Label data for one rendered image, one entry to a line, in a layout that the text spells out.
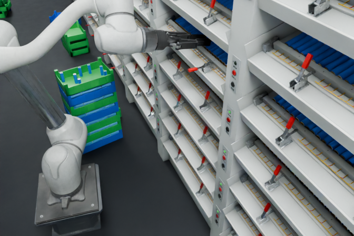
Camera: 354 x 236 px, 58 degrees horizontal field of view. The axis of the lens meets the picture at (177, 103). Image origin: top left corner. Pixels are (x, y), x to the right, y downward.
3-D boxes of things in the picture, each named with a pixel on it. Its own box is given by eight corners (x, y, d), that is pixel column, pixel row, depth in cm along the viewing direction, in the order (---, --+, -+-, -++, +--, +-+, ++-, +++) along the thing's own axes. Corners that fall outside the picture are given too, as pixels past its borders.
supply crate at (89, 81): (67, 96, 185) (64, 85, 181) (56, 80, 199) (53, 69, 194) (114, 80, 198) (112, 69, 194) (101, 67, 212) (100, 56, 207)
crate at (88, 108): (72, 117, 195) (70, 107, 190) (62, 101, 209) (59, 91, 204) (117, 101, 208) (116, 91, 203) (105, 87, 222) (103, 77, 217)
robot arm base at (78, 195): (46, 213, 153) (42, 207, 150) (51, 175, 170) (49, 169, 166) (85, 208, 156) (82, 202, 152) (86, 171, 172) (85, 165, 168)
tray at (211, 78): (226, 104, 112) (220, 85, 106) (160, 36, 156) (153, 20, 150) (273, 76, 115) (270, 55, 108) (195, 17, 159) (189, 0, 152)
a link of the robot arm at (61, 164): (44, 195, 154) (31, 167, 140) (55, 165, 168) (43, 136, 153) (78, 195, 155) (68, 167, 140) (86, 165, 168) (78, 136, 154)
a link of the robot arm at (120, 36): (145, 50, 109) (140, 12, 110) (100, 50, 102) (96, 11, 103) (135, 58, 119) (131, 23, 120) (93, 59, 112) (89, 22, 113)
